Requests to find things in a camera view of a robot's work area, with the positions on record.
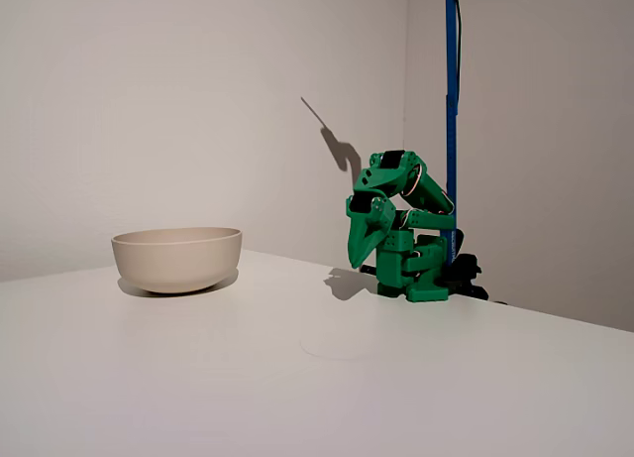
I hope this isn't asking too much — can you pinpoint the beige round bowl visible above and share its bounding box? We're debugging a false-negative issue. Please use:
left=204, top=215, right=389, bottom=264
left=110, top=226, right=244, bottom=295

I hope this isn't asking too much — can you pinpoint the blue vertical pole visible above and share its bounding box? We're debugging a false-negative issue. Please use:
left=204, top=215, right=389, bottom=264
left=439, top=0, right=465, bottom=269

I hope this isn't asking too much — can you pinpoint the large black table clamp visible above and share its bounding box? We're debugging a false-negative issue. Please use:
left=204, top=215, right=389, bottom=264
left=442, top=227, right=490, bottom=302

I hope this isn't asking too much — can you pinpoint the black cable along pole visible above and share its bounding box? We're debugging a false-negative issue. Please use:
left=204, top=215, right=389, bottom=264
left=453, top=0, right=466, bottom=104

